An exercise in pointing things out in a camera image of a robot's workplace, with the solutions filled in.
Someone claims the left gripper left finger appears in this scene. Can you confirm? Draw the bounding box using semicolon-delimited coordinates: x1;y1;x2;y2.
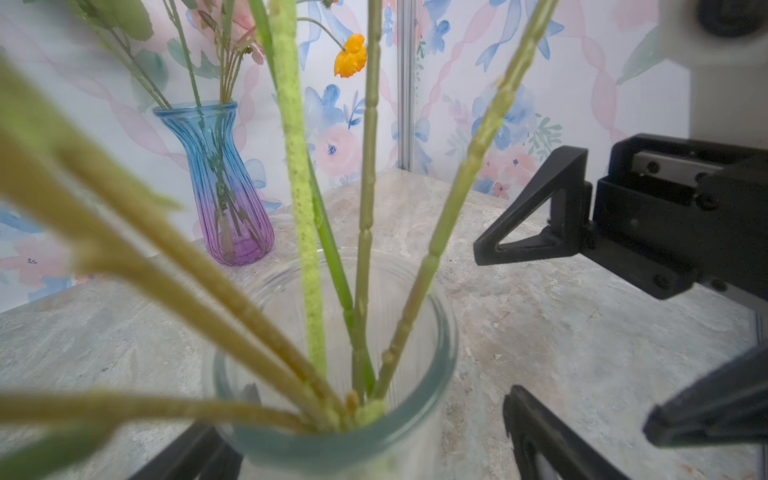
130;422;243;480

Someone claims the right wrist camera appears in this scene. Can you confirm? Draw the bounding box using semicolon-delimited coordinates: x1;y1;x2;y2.
658;1;767;149

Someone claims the small pink rose stem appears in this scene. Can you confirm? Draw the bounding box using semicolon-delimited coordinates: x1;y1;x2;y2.
372;0;558;400

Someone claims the pink rose bunch stem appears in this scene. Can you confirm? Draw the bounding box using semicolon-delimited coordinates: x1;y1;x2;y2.
65;1;265;110

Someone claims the orange poppy stem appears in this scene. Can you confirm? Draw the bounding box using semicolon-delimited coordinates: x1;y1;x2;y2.
298;17;367;78

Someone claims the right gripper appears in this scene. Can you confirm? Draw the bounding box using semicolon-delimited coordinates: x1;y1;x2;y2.
472;133;768;301

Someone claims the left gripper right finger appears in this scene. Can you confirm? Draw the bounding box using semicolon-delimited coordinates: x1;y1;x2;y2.
502;385;628;480

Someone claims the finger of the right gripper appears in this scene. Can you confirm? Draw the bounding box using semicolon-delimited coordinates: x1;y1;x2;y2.
643;344;767;447

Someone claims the white cream rose stem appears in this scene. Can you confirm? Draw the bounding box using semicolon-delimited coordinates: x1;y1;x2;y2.
352;0;382;404

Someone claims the blue purple glass vase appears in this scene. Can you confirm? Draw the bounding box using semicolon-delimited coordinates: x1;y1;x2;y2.
153;102;274;266

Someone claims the right corner aluminium post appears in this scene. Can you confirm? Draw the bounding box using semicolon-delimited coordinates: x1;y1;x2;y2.
397;0;416;172

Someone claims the small white bud stem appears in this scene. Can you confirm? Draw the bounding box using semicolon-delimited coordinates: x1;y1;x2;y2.
268;1;327;378

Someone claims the cream yellow rose stem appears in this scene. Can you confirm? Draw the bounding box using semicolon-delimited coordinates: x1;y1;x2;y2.
248;1;375;388

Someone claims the clear glass jar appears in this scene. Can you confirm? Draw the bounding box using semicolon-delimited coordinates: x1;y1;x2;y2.
202;250;458;479

